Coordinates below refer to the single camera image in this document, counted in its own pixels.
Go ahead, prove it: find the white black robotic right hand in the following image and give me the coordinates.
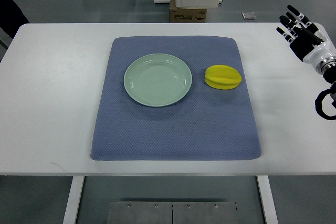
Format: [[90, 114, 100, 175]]
[[276, 5, 335, 74]]

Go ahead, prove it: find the yellow starfruit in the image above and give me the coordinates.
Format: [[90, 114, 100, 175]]
[[205, 65, 242, 90]]

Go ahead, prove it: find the light green plate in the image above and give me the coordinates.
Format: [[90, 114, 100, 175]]
[[123, 53, 193, 107]]

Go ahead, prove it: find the small grey floor square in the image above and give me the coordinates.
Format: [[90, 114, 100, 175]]
[[242, 12, 257, 20]]

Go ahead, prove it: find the blue textured mat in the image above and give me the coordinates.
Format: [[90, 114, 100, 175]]
[[91, 36, 261, 161]]

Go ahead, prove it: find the brown cardboard box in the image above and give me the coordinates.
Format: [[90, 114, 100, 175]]
[[169, 0, 207, 23]]

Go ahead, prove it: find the white floor bar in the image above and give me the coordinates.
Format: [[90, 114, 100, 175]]
[[154, 0, 223, 4]]

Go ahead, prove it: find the white right table leg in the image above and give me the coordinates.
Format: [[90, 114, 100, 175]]
[[257, 175, 279, 224]]

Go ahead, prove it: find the white table leg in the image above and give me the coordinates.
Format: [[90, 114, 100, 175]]
[[257, 175, 279, 224], [63, 176, 85, 224]]

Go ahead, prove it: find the white left table leg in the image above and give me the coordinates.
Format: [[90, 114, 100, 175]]
[[63, 176, 85, 224]]

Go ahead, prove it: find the dark clothed person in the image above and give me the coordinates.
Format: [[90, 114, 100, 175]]
[[1, 0, 29, 39]]

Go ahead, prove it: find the grey metal base plate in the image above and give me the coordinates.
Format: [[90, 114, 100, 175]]
[[107, 201, 239, 223]]

